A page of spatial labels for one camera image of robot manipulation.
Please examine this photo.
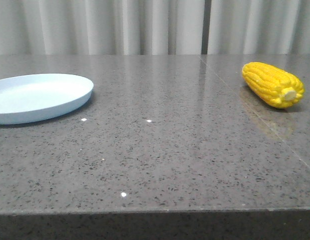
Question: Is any yellow corn cob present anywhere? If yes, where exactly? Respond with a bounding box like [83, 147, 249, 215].
[242, 62, 304, 109]

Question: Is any light blue plate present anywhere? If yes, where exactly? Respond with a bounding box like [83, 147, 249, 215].
[0, 73, 94, 125]

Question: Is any white pleated curtain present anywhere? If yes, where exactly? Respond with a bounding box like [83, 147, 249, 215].
[0, 0, 310, 55]

